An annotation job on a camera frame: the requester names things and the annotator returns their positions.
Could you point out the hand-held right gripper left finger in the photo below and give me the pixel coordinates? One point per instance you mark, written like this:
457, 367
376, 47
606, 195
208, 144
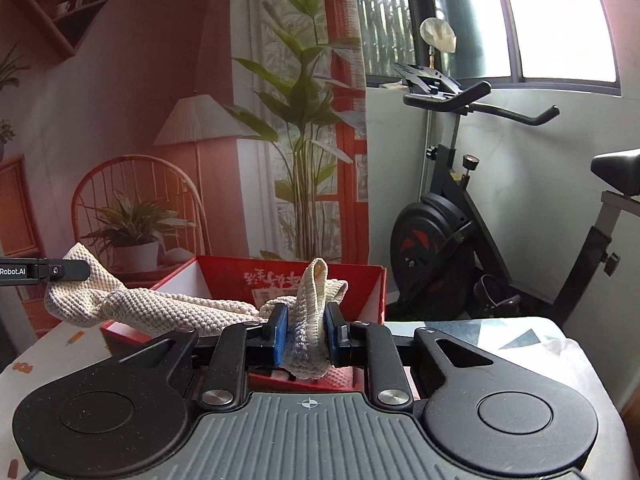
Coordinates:
280, 335

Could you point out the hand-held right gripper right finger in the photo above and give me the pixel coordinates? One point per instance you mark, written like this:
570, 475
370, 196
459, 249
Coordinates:
331, 340

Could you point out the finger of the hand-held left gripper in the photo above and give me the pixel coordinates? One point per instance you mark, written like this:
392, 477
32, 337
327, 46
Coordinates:
67, 270

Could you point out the red cardboard box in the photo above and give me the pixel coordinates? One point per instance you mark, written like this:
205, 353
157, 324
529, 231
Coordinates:
225, 272

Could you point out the cream knitted cloth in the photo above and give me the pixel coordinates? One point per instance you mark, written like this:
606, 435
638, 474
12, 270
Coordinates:
165, 307

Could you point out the white printed blanket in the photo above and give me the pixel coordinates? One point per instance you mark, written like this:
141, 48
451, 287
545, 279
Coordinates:
50, 355

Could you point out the geometric patterned tablecloth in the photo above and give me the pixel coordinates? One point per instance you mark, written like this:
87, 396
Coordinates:
465, 332

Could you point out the black exercise bike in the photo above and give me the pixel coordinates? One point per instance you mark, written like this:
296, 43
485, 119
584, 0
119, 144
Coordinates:
450, 230

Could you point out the white-capped metal pole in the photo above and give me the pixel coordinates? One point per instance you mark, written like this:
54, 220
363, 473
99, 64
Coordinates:
439, 34

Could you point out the dark framed window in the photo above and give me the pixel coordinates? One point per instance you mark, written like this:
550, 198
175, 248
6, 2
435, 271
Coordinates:
500, 15

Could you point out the room scene wall tapestry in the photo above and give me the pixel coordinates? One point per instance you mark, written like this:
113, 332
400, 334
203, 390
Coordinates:
200, 110

